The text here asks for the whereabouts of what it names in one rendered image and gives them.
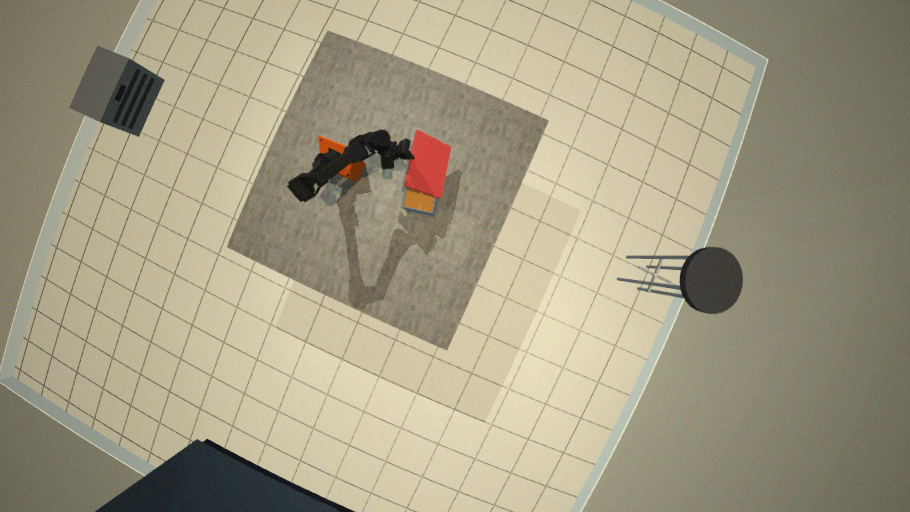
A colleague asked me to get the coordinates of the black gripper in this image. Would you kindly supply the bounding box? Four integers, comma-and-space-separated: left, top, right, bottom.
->
377, 139, 415, 161

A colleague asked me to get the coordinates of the red lid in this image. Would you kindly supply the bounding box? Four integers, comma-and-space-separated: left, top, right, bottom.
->
404, 130, 451, 198

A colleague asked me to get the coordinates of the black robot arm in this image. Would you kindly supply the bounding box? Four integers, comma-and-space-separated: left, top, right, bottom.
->
287, 130, 395, 202

